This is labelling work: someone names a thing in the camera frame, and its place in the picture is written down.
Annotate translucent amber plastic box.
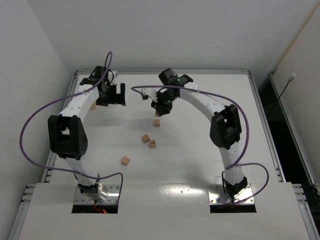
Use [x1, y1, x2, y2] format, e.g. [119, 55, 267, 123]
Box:
[90, 102, 97, 110]

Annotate wooden cube with two slots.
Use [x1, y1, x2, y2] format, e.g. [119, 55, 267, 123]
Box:
[149, 140, 157, 148]

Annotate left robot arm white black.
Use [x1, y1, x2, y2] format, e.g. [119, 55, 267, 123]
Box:
[47, 66, 126, 202]

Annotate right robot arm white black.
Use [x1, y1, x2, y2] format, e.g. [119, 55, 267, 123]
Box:
[151, 68, 248, 200]

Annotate plain wooden cube centre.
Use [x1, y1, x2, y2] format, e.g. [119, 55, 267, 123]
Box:
[141, 134, 150, 143]

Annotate plain wooden cube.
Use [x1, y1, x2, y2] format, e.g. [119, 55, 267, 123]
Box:
[121, 156, 131, 166]
[141, 134, 150, 143]

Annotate plain wooden cube front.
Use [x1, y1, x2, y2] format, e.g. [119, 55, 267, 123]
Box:
[121, 156, 131, 166]

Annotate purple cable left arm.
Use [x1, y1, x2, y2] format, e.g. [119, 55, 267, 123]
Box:
[19, 51, 124, 193]

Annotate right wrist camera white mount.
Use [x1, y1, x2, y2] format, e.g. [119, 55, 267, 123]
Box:
[141, 87, 158, 102]

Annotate aluminium table frame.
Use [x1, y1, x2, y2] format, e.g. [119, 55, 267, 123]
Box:
[7, 69, 320, 240]

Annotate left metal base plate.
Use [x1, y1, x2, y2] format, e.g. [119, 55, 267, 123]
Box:
[73, 184, 120, 206]

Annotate metal base plate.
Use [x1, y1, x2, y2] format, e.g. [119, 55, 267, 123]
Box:
[73, 184, 120, 206]
[207, 184, 255, 206]

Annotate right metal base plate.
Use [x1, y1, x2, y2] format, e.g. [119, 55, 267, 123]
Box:
[207, 184, 255, 206]

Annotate black cable with white plug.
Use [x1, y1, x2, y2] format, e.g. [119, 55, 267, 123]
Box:
[267, 72, 297, 118]

